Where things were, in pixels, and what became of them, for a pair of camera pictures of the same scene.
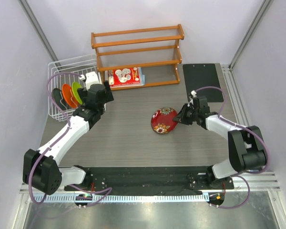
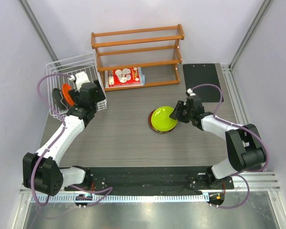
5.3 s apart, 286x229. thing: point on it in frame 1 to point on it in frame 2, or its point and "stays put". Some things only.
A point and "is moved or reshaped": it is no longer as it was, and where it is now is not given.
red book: [124, 76] stays put
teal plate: [57, 98] stays put
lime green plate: [75, 86] is moved or reshaped
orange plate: [67, 91] stays put
